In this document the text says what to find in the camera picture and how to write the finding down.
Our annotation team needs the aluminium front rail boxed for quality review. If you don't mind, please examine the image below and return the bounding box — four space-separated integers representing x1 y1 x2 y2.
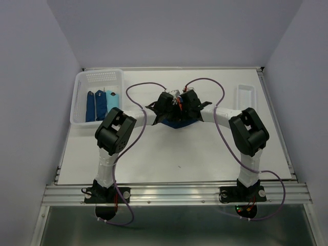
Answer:
41 181 313 207

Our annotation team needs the white perforated plastic basket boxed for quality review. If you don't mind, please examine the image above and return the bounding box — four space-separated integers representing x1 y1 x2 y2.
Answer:
70 69 125 127

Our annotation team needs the light blue napkin roll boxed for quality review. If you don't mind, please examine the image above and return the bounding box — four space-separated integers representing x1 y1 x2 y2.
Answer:
106 90 119 111

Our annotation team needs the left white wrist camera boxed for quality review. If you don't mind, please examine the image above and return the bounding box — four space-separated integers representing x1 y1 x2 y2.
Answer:
169 90 180 105

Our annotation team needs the white utensil tray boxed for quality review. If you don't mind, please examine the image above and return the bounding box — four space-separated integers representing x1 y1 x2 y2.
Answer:
236 85 257 110

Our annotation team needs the dark blue paper napkin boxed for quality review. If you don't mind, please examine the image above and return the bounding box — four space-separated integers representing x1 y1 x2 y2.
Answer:
161 118 198 129

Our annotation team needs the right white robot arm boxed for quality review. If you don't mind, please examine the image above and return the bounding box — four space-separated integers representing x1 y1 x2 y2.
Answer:
180 90 270 202

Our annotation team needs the dark blue napkin roll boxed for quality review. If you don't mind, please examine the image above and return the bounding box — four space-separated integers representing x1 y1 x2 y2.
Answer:
85 91 95 122
95 90 107 121

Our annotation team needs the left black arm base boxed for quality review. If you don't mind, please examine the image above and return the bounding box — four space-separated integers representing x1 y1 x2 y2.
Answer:
81 186 131 225

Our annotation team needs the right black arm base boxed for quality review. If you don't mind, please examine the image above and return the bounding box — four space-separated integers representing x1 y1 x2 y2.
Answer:
219 185 267 219

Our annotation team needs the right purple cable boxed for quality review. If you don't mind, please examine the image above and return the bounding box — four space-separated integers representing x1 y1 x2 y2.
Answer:
183 77 288 222

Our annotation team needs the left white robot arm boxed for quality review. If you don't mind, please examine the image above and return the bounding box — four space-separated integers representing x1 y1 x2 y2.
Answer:
85 92 175 203

